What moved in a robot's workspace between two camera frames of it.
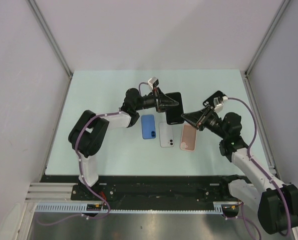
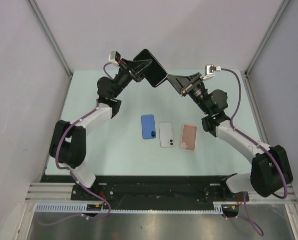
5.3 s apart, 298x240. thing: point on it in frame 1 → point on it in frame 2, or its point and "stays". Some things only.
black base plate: (109, 189) stays
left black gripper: (163, 101) → (137, 68)
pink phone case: (188, 138) stays
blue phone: (148, 126) stays
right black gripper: (195, 117) → (188, 83)
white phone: (166, 132) stays
